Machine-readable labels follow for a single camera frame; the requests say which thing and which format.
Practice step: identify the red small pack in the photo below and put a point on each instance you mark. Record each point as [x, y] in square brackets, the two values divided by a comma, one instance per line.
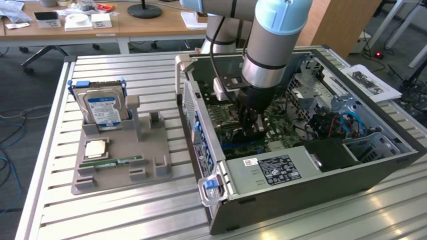
[104, 8]

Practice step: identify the crumpled plastic bag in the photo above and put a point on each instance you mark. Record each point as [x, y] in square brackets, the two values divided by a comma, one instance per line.
[13, 12]

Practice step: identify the white paper slip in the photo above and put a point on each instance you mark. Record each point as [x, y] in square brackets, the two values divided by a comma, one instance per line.
[16, 25]

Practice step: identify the black chair base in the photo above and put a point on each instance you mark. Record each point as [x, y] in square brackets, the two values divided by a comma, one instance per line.
[40, 53]

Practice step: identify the black box with red light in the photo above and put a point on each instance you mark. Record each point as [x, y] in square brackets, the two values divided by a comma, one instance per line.
[377, 54]

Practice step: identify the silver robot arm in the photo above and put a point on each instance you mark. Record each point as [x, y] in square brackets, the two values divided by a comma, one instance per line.
[269, 50]

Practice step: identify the white tape roll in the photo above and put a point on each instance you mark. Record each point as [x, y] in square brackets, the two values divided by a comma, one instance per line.
[76, 18]

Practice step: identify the blue disk carrier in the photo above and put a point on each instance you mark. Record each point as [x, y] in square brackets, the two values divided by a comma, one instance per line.
[81, 84]

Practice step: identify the black tripod stand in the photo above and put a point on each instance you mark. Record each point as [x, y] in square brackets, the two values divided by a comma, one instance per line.
[413, 82]

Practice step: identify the metal disk bay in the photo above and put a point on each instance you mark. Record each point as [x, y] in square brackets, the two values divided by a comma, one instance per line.
[373, 147]

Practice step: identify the blue case release latch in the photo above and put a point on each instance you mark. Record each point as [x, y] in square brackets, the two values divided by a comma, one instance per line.
[209, 187]

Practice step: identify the brown cardboard box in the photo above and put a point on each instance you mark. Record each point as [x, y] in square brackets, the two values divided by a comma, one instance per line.
[201, 18]

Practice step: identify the green motherboard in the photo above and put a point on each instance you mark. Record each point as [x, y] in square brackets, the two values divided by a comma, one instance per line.
[282, 125]

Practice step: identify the CPU socket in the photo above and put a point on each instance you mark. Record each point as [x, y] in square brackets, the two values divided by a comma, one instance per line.
[230, 112]

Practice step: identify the white cube box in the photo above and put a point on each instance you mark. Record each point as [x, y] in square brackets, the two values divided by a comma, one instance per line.
[100, 21]

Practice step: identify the blue PCIe expansion slot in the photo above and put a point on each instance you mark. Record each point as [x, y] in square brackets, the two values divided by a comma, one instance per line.
[226, 145]

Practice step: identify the hard disk with blue label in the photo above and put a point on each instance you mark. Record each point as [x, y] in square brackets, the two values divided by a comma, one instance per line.
[101, 110]

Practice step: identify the printed paper stack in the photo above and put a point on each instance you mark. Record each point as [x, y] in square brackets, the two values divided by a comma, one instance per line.
[369, 82]

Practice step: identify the grey cup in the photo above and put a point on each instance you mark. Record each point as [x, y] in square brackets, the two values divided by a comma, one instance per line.
[48, 2]

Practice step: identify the graphics card with black fan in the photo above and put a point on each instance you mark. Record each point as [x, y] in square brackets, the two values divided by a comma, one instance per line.
[242, 138]

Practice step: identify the flat white box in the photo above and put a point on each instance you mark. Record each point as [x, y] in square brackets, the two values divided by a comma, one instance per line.
[77, 27]

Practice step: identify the black topped white box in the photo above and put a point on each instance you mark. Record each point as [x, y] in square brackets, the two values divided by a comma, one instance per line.
[46, 16]

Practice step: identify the blue card retention latch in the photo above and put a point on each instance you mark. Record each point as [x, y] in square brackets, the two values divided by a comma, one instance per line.
[208, 164]
[201, 142]
[205, 153]
[198, 129]

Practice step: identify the black panel switch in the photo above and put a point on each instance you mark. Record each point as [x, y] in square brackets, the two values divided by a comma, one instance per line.
[196, 95]

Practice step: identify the white desk frame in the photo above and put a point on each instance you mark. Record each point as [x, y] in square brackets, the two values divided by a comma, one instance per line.
[396, 22]

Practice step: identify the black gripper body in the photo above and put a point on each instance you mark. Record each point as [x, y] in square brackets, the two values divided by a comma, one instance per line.
[257, 100]

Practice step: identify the metal drive cage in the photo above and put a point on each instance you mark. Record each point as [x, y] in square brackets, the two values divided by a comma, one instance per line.
[306, 100]

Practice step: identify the white paper pile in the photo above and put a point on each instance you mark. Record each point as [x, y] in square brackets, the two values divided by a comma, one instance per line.
[190, 22]

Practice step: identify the silver CPU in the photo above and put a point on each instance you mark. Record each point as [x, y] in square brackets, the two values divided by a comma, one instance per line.
[94, 149]

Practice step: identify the black lamp base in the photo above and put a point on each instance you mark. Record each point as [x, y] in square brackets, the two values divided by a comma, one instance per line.
[142, 11]

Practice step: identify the silver power supply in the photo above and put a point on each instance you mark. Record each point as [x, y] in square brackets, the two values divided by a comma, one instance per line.
[240, 180]

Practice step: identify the grey parts rack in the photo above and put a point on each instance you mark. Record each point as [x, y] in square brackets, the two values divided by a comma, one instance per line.
[122, 155]

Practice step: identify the wooden cabinet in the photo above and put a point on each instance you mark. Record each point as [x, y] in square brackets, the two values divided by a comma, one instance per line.
[340, 25]

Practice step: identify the open PC case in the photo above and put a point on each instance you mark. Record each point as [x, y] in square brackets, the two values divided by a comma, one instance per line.
[300, 200]

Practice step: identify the wooden desk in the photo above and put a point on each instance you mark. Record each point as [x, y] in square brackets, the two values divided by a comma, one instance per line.
[33, 32]

